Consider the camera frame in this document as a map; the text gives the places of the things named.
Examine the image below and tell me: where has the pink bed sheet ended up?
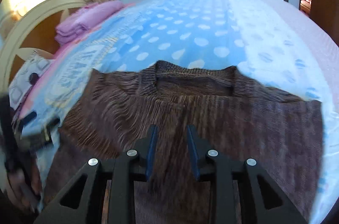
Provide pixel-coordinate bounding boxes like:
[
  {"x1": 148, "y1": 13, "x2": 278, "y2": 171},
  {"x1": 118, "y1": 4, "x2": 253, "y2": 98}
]
[{"x1": 261, "y1": 0, "x2": 338, "y2": 79}]

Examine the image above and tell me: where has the blue polka-dot bed blanket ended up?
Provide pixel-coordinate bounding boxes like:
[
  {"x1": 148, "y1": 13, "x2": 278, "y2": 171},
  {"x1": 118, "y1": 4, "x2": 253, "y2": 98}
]
[{"x1": 21, "y1": 0, "x2": 338, "y2": 223}]

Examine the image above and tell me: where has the brown wooden door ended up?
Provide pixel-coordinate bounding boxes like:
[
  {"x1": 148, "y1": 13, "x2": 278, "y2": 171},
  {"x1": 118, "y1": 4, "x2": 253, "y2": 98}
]
[{"x1": 310, "y1": 0, "x2": 338, "y2": 45}]

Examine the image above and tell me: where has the folded pink quilt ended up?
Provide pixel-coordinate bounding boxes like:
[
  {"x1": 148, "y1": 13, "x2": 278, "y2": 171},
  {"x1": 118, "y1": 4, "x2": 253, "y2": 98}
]
[{"x1": 55, "y1": 0, "x2": 124, "y2": 45}]

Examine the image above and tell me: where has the patterned white pillow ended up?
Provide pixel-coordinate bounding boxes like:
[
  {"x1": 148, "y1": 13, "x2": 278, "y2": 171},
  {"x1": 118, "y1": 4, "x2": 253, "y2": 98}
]
[{"x1": 9, "y1": 51, "x2": 54, "y2": 111}]

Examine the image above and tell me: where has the cream wooden headboard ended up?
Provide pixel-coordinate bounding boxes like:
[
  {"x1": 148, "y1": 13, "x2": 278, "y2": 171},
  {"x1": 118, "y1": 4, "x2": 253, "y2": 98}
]
[{"x1": 1, "y1": 0, "x2": 90, "y2": 92}]

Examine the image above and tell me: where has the brown striped knit sweater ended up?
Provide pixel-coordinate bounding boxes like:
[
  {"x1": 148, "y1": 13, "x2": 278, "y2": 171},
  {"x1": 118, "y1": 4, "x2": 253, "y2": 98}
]
[{"x1": 44, "y1": 61, "x2": 323, "y2": 223}]

